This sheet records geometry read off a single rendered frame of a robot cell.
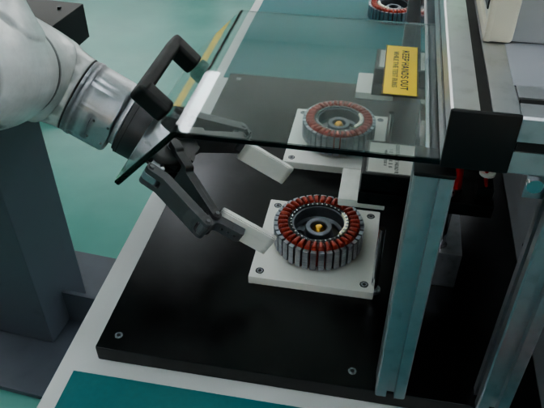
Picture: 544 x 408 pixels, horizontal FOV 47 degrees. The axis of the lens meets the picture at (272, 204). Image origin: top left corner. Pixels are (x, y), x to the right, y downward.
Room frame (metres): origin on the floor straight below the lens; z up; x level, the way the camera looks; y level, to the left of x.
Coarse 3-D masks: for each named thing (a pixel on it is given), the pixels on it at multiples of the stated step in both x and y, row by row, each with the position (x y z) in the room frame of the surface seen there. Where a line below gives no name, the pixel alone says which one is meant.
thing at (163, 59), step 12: (180, 36) 0.58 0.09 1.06; (168, 48) 0.55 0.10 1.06; (180, 48) 0.57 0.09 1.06; (192, 48) 0.58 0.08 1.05; (156, 60) 0.53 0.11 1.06; (168, 60) 0.54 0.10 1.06; (180, 60) 0.57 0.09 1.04; (192, 60) 0.57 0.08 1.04; (156, 72) 0.51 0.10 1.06; (144, 84) 0.48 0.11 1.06; (132, 96) 0.48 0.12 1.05; (144, 96) 0.48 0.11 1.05; (156, 96) 0.48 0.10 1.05; (144, 108) 0.48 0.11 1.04; (156, 108) 0.48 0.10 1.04; (168, 108) 0.48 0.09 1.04; (156, 120) 0.48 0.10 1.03
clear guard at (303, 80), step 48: (240, 48) 0.55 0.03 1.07; (288, 48) 0.55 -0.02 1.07; (336, 48) 0.55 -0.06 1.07; (384, 48) 0.55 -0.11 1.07; (432, 48) 0.55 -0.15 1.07; (192, 96) 0.46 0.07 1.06; (240, 96) 0.46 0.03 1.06; (288, 96) 0.46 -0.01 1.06; (336, 96) 0.46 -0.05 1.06; (384, 96) 0.46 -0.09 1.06; (432, 96) 0.46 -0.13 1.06; (144, 144) 0.45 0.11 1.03; (288, 144) 0.39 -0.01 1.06; (336, 144) 0.39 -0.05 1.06; (384, 144) 0.39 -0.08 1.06; (432, 144) 0.39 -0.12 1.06
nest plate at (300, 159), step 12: (288, 156) 0.78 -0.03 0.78; (300, 156) 0.78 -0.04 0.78; (312, 156) 0.78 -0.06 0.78; (324, 156) 0.78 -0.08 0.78; (336, 156) 0.78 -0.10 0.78; (348, 156) 0.78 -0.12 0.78; (360, 156) 0.78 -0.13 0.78; (300, 168) 0.76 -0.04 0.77; (312, 168) 0.76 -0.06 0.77; (324, 168) 0.75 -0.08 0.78; (336, 168) 0.75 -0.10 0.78; (360, 168) 0.75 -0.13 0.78
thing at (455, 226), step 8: (456, 216) 0.59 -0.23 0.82; (456, 224) 0.57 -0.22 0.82; (448, 232) 0.56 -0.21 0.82; (456, 232) 0.56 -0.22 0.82; (448, 240) 0.54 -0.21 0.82; (456, 240) 0.54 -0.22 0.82; (440, 248) 0.53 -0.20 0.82; (448, 248) 0.53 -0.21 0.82; (456, 248) 0.53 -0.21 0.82; (440, 256) 0.52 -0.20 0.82; (448, 256) 0.52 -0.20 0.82; (456, 256) 0.52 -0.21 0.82; (440, 264) 0.52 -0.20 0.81; (448, 264) 0.52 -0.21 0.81; (456, 264) 0.52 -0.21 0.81; (440, 272) 0.52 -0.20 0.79; (448, 272) 0.52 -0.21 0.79; (456, 272) 0.52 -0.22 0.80; (432, 280) 0.52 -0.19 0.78; (440, 280) 0.52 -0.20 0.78; (448, 280) 0.52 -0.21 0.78
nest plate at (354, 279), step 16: (272, 208) 0.65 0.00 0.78; (272, 224) 0.62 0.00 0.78; (368, 224) 0.62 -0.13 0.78; (368, 240) 0.59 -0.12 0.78; (256, 256) 0.56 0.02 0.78; (272, 256) 0.56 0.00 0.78; (368, 256) 0.56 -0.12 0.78; (256, 272) 0.53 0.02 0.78; (272, 272) 0.53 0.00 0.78; (288, 272) 0.53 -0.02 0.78; (304, 272) 0.53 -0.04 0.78; (320, 272) 0.53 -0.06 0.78; (336, 272) 0.53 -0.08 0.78; (352, 272) 0.53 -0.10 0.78; (368, 272) 0.53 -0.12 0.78; (304, 288) 0.51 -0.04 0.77; (320, 288) 0.51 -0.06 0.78; (336, 288) 0.51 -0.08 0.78; (352, 288) 0.51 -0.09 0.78; (368, 288) 0.51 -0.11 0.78
